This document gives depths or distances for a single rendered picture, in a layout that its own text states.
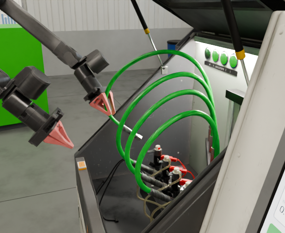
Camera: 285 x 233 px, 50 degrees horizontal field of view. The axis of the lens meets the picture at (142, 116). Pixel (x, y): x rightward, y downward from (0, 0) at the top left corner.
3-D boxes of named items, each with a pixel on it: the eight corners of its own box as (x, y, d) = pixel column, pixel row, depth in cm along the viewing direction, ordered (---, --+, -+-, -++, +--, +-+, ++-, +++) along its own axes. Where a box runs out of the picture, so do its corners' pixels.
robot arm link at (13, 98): (3, 100, 80) (-5, 106, 74) (19, 81, 78) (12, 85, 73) (24, 117, 81) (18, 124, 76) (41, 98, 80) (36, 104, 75)
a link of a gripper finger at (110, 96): (123, 107, 110) (108, 87, 112) (114, 109, 104) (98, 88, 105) (110, 118, 113) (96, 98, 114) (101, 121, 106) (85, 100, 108)
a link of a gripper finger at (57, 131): (77, 146, 79) (47, 123, 76) (58, 165, 80) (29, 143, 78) (80, 136, 85) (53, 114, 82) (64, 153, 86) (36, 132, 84)
